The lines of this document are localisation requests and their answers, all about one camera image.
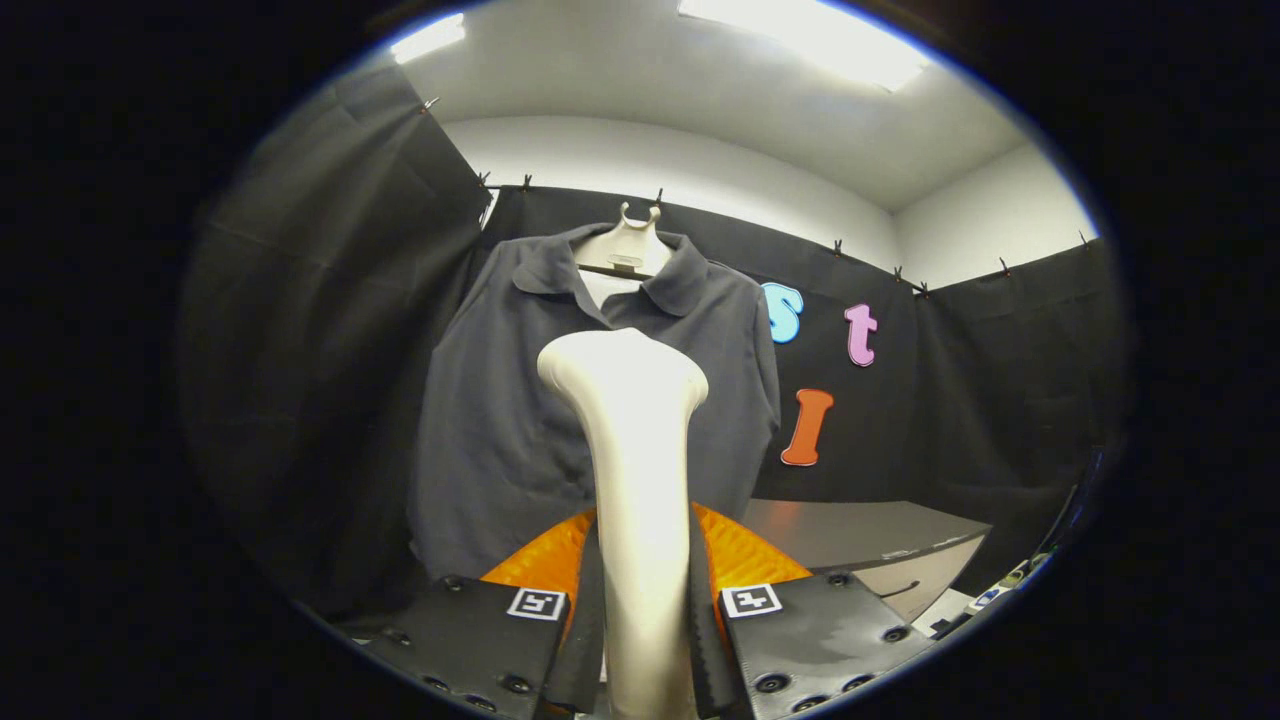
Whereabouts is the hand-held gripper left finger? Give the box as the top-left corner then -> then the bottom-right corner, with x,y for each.
355,505 -> 608,719

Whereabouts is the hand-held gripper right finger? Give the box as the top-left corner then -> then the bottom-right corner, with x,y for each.
690,500 -> 936,719

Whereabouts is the white garment steamer head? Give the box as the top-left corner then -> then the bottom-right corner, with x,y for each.
536,328 -> 711,720

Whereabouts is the dark grey button shirt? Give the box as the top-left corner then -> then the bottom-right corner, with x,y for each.
408,222 -> 783,581

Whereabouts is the beige steamer stand hanger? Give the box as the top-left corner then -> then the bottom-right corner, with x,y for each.
575,202 -> 673,279

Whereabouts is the grey drawer cabinet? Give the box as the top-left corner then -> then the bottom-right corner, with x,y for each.
740,498 -> 993,626

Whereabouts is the cluster of small desk items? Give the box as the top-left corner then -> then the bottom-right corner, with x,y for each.
965,550 -> 1051,613

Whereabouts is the black backdrop cloth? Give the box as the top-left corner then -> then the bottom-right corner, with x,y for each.
180,65 -> 1126,611

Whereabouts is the large ceiling light panel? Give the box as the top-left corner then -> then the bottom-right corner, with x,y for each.
678,0 -> 931,93

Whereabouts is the small ceiling light panel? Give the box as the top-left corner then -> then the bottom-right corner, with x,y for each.
390,12 -> 468,66

